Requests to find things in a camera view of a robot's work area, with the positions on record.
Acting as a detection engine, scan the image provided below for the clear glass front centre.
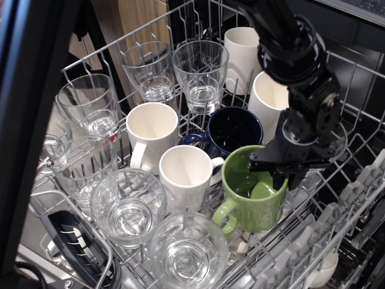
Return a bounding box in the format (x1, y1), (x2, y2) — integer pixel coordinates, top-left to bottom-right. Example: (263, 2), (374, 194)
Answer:
(149, 212), (229, 288)

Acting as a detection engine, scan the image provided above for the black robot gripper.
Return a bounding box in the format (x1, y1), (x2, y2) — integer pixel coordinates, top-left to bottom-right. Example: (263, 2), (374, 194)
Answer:
(248, 75), (341, 190)

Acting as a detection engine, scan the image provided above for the white mug left centre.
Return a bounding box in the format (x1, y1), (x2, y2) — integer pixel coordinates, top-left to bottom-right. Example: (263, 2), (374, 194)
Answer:
(126, 102), (179, 175)

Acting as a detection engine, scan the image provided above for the white bowl lower rack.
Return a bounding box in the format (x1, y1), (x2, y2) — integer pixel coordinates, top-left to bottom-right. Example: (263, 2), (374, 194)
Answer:
(305, 252), (339, 288)

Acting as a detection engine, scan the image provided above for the green ceramic mug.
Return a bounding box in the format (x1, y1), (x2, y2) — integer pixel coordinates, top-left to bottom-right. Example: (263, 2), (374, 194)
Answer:
(212, 145), (288, 237)

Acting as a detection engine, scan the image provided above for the grey plastic tine holder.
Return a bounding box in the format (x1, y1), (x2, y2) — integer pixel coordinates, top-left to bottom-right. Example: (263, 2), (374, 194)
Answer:
(249, 151), (384, 288)

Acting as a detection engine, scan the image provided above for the clear glass front left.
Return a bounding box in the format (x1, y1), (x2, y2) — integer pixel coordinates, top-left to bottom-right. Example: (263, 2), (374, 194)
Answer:
(90, 169), (167, 249)

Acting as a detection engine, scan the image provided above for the tall clear glass left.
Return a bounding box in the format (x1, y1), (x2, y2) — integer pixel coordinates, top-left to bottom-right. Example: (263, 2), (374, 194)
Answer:
(57, 73), (119, 142)

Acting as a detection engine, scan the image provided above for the grey wire dishwasher rack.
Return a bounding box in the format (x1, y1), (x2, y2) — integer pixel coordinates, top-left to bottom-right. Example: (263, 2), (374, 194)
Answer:
(29, 0), (385, 289)

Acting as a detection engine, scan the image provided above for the clear glass far left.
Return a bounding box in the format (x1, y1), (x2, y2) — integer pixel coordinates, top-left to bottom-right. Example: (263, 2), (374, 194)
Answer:
(38, 117), (73, 176)

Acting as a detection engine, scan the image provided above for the white mug right tilted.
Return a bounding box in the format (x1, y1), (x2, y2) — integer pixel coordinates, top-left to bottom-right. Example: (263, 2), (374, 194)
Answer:
(248, 72), (289, 143)

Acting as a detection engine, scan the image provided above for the black rack handle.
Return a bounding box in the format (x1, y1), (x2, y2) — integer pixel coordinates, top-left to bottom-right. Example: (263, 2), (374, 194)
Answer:
(40, 210), (108, 287)

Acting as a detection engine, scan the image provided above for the clear glass back centre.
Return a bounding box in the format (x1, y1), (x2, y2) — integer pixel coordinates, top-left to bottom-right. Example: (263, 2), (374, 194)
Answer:
(172, 40), (229, 114)

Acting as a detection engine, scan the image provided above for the clear glass back left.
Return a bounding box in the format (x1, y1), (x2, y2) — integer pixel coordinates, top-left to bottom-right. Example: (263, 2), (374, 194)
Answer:
(122, 41), (174, 104)

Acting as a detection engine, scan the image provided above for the clear glass right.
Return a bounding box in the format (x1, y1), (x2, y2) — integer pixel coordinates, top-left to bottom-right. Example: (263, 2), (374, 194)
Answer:
(288, 123), (348, 193)

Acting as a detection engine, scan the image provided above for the white mug front centre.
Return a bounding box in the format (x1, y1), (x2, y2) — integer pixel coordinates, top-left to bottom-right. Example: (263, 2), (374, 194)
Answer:
(159, 145), (224, 214)

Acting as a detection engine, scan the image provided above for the dark blue mug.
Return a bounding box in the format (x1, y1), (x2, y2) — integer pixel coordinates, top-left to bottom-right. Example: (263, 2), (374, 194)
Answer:
(179, 107), (263, 158)

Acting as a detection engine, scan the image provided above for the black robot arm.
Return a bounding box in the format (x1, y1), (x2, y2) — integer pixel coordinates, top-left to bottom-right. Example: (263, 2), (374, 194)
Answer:
(231, 1), (342, 189)

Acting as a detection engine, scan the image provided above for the white mug back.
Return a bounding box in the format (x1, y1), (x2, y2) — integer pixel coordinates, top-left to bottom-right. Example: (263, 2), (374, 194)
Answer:
(224, 27), (262, 95)

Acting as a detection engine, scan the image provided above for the clear glass lower left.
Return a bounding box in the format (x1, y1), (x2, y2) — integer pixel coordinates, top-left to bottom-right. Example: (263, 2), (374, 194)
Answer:
(52, 136), (119, 216)

